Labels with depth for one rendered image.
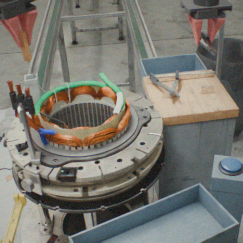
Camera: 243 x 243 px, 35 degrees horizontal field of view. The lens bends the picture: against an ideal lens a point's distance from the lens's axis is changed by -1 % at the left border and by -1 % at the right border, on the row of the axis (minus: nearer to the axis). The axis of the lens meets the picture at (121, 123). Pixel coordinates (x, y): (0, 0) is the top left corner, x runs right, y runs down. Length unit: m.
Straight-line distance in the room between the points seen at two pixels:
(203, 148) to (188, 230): 0.32
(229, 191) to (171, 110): 0.23
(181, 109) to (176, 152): 0.11
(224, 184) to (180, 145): 0.20
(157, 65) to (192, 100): 0.25
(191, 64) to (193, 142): 0.31
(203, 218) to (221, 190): 0.11
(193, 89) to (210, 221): 0.39
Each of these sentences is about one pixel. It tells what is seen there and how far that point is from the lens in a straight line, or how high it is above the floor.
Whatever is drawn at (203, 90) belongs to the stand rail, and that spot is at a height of 1.07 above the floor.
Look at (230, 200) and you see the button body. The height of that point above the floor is 0.98.
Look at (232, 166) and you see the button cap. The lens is 0.78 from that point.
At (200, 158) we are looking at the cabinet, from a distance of 0.97.
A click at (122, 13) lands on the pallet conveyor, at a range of 2.70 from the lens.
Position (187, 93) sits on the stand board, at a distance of 0.96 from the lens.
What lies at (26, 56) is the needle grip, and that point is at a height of 1.23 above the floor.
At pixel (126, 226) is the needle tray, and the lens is 0.67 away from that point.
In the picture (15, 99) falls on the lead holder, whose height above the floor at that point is 1.21.
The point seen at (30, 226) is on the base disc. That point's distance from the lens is 1.02.
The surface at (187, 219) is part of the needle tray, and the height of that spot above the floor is 1.02.
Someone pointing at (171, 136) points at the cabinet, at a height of 1.01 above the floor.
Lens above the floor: 1.55
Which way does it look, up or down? 35 degrees down
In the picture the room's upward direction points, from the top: 4 degrees counter-clockwise
